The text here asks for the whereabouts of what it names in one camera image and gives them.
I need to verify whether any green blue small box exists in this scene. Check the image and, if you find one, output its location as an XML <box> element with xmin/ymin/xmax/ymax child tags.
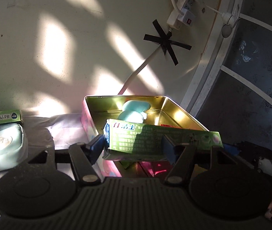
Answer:
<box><xmin>103</xmin><ymin>119</ymin><xmax>223</xmax><ymax>161</ymax></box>

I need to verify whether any teal plush toy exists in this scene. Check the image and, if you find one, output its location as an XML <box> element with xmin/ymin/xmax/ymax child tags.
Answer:
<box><xmin>118</xmin><ymin>100</ymin><xmax>151</xmax><ymax>124</ymax></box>

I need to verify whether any light blue pouch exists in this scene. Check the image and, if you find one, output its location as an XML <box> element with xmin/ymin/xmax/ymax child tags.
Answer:
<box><xmin>0</xmin><ymin>123</ymin><xmax>28</xmax><ymax>171</ymax></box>

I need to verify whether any green toothpaste box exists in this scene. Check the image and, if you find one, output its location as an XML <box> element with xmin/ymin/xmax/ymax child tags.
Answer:
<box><xmin>0</xmin><ymin>110</ymin><xmax>22</xmax><ymax>125</ymax></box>

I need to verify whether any white bed sheet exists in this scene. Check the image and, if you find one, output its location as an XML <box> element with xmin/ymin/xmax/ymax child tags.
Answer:
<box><xmin>0</xmin><ymin>113</ymin><xmax>90</xmax><ymax>178</ymax></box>

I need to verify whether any pink macaron biscuit tin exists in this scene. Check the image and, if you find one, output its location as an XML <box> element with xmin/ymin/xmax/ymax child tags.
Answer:
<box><xmin>81</xmin><ymin>95</ymin><xmax>206</xmax><ymax>177</ymax></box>

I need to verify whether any black tape cross lower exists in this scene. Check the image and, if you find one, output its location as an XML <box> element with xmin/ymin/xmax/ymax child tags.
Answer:
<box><xmin>143</xmin><ymin>19</ymin><xmax>192</xmax><ymax>66</ymax></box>

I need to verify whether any white power strip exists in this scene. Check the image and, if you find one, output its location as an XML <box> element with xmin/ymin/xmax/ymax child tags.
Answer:
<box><xmin>167</xmin><ymin>0</ymin><xmax>206</xmax><ymax>30</ymax></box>

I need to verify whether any white power cable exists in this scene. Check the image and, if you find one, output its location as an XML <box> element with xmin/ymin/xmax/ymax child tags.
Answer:
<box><xmin>117</xmin><ymin>46</ymin><xmax>163</xmax><ymax>96</ymax></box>

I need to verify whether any white window frame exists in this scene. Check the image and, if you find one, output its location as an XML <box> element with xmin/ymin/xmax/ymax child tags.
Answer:
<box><xmin>180</xmin><ymin>0</ymin><xmax>272</xmax><ymax>135</ymax></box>

